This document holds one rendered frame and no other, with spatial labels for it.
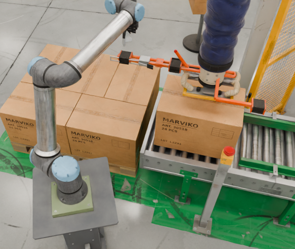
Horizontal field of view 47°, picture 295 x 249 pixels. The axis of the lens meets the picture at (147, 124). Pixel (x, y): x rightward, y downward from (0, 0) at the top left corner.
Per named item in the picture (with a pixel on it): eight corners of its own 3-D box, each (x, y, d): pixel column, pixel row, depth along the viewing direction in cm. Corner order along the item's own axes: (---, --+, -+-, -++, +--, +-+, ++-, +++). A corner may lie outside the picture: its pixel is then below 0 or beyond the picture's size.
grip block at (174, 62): (182, 65, 236) (183, 58, 232) (180, 74, 230) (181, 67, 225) (170, 63, 237) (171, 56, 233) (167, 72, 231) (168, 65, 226)
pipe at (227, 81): (235, 74, 242) (237, 67, 237) (233, 98, 225) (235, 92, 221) (188, 66, 246) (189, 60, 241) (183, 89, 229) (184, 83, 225)
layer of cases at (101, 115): (158, 93, 366) (161, 63, 336) (135, 168, 302) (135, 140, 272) (54, 73, 381) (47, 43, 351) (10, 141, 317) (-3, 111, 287)
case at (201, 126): (233, 123, 287) (245, 88, 257) (230, 161, 262) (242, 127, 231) (164, 109, 295) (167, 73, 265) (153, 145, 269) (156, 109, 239)
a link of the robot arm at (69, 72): (57, 85, 158) (145, -1, 182) (39, 75, 163) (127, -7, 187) (65, 100, 167) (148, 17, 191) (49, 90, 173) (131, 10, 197)
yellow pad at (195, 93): (233, 94, 233) (234, 88, 230) (232, 104, 227) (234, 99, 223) (184, 85, 237) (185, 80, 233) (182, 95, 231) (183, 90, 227)
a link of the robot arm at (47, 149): (47, 182, 204) (41, 69, 161) (28, 167, 212) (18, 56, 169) (66, 169, 215) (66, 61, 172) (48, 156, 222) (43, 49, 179)
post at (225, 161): (206, 221, 287) (233, 150, 212) (206, 228, 283) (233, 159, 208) (198, 219, 288) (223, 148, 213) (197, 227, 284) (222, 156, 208)
